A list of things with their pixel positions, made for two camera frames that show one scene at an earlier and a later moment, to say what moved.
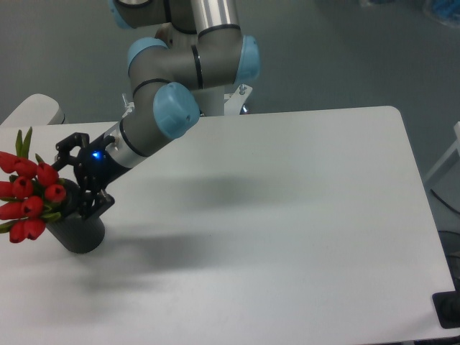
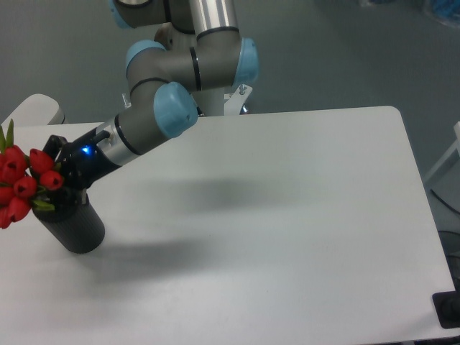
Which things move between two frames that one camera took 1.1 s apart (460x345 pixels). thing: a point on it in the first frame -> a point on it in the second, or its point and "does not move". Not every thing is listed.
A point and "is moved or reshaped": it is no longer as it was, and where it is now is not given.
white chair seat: [39, 109] does not move
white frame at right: [455, 146] does not move
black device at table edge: [447, 305] does not move
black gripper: [93, 167] -> [83, 163]
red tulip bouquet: [28, 192] is moved or reshaped
